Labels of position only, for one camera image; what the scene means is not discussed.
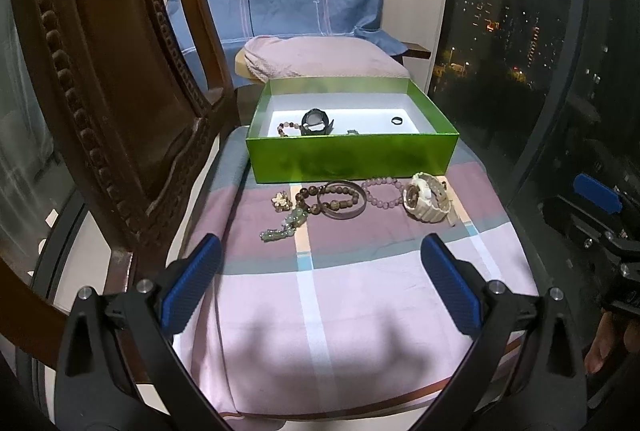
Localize pink plaid tablecloth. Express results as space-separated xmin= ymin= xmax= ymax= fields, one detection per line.
xmin=185 ymin=126 xmax=541 ymax=431

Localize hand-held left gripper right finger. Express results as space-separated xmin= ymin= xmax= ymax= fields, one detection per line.
xmin=415 ymin=233 xmax=588 ymax=431

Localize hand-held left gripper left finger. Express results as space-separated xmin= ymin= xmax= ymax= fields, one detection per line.
xmin=55 ymin=233 xmax=222 ymax=431

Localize pink pillow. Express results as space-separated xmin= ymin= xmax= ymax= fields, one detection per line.
xmin=236 ymin=35 xmax=411 ymax=84

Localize person's right hand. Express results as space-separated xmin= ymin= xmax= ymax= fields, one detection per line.
xmin=585 ymin=311 xmax=640 ymax=374

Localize carved brown wooden chair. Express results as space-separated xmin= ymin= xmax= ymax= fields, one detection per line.
xmin=0 ymin=0 xmax=241 ymax=372

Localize pink bead bracelet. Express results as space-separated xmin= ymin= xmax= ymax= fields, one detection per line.
xmin=361 ymin=178 xmax=408 ymax=207

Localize white wristwatch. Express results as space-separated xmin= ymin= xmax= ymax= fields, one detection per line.
xmin=402 ymin=172 xmax=458 ymax=227

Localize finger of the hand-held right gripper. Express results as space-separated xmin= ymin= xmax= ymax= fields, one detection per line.
xmin=545 ymin=174 xmax=623 ymax=257

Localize brown bead bracelet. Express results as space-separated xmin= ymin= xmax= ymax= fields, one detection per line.
xmin=295 ymin=181 xmax=368 ymax=217

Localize black wristwatch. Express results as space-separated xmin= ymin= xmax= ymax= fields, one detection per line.
xmin=301 ymin=108 xmax=332 ymax=133

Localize dark window frame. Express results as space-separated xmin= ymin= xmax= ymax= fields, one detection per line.
xmin=425 ymin=0 xmax=606 ymax=212

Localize green jade bracelet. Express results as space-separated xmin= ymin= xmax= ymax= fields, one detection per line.
xmin=259 ymin=207 xmax=308 ymax=243

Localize dark thin bangle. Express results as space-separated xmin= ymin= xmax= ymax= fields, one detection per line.
xmin=316 ymin=180 xmax=367 ymax=220

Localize green cardboard box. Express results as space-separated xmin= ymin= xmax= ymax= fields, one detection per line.
xmin=245 ymin=78 xmax=460 ymax=184

